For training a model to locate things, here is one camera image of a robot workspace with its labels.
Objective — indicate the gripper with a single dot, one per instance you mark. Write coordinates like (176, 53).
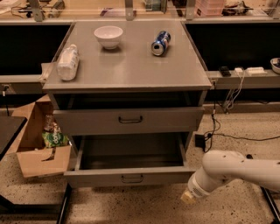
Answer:
(197, 189)

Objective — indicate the grey drawer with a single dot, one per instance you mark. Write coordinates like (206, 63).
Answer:
(130, 160)
(83, 122)

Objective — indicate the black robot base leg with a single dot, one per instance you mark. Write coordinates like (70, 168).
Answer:
(272, 205)

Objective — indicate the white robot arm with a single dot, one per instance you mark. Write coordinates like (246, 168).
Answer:
(220, 167)

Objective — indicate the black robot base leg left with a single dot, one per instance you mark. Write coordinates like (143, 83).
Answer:
(60, 210)

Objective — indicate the grey top drawer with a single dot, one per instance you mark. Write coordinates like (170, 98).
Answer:
(83, 122)

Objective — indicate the grey drawer cabinet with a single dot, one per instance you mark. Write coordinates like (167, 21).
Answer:
(131, 76)

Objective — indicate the black power adapter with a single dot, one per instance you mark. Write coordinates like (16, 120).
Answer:
(200, 141)

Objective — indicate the black small device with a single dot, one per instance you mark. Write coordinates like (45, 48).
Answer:
(224, 71)

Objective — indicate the white charger plug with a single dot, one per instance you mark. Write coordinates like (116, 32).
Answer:
(238, 70)

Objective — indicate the white power strip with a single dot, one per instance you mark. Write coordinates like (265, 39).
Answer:
(256, 71)

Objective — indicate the green snack bag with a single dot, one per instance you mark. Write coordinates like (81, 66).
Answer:
(55, 139)

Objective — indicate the blue soda can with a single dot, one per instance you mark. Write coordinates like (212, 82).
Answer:
(160, 44)

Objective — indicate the brown cardboard box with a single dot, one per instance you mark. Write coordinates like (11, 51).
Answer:
(34, 158)

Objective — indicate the white bowl on shelf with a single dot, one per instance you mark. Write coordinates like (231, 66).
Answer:
(275, 65)

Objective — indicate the white ceramic bowl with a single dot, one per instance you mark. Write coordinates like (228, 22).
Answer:
(109, 36)

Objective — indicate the clear plastic water bottle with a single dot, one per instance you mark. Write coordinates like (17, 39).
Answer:
(68, 63)

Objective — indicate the pink plastic bin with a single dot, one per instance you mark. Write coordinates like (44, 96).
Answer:
(209, 8)

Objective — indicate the black table left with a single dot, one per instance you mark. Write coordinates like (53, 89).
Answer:
(10, 126)

